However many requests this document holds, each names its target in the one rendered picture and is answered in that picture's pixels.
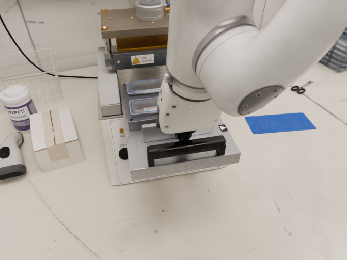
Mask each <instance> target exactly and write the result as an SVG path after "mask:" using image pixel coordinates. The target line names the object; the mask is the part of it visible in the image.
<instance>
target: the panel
mask: <svg viewBox="0 0 347 260"><path fill-rule="evenodd" d="M108 123H109V130H110V134H111V141H112V147H113V154H114V160H115V166H116V172H117V179H118V185H122V184H128V183H134V182H140V181H146V180H152V179H156V178H163V177H168V176H174V175H180V174H187V173H193V172H199V171H205V170H211V169H217V168H221V167H222V166H218V167H212V168H205V169H199V170H193V171H187V172H181V173H175V174H169V175H162V176H156V177H150V178H144V179H140V180H134V181H132V180H131V175H130V167H129V159H122V158H121V157H120V152H121V150H123V149H127V142H126V137H125V129H124V120H123V117H122V118H114V119H108Z"/></svg>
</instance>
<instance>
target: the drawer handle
mask: <svg viewBox="0 0 347 260"><path fill-rule="evenodd" d="M225 149H226V139H225V137H224V136H223V135H219V136H212V137H205V138H198V139H192V140H184V141H177V142H171V143H164V144H157V145H150V146H148V147H147V161H148V166H149V167H154V166H155V163H154V160H155V159H161V158H167V157H174V156H181V155H187V154H194V153H200V152H207V151H214V150H217V152H218V154H219V156H221V155H224V154H225Z"/></svg>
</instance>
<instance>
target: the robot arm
mask: <svg viewBox="0 0 347 260"><path fill-rule="evenodd" d="M254 3H255V0H170V14H169V29H168V44H167V59H166V70H167V71H168V73H164V79H163V82H162V84H161V88H160V91H159V97H158V101H157V112H158V113H159V115H158V118H157V120H156V126H157V128H161V131H162V132H164V133H167V134H173V133H174V134H175V137H176V139H178V140H179V141H184V140H189V139H190V137H191V136H192V133H194V132H195V131H196V130H200V129H206V128H212V127H214V126H216V125H217V124H218V122H219V120H220V117H221V115H222V111H223V112H224V113H226V114H228V115H230V116H234V117H242V116H245V115H249V114H251V113H253V112H255V111H257V110H259V109H261V108H263V107H265V105H267V104H268V103H269V102H271V101H272V100H273V99H275V98H277V97H278V96H279V95H280V94H281V93H282V92H284V91H285V90H286V89H287V88H289V87H290V86H291V85H292V84H293V83H294V82H296V81H297V80H298V79H299V78H300V77H302V76H303V75H304V74H305V73H306V72H307V71H309V70H310V69H311V68H312V67H313V66H314V65H315V64H316V63H317V62H318V61H319V60H320V59H321V58H322V57H323V56H324V55H325V54H326V53H327V52H328V51H329V50H330V49H331V48H332V47H333V45H334V44H335V43H336V42H337V40H338V39H339V38H340V36H341V35H342V33H343V32H344V30H345V28H346V26H347V0H286V2H285V3H284V4H283V6H282V7H281V9H280V10H279V11H278V12H277V14H276V15H275V16H274V17H273V19H272V20H271V21H270V22H269V23H268V24H267V25H266V27H265V28H264V29H263V30H262V31H261V32H260V30H259V29H258V28H257V27H256V25H255V22H254V15H253V8H254Z"/></svg>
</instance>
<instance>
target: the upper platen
mask: <svg viewBox="0 0 347 260"><path fill-rule="evenodd" d="M167 44H168V34H165V35H151V36H139V37H126V38H116V45H117V51H118V52H121V51H133V50H145V49H151V48H163V47H167Z"/></svg>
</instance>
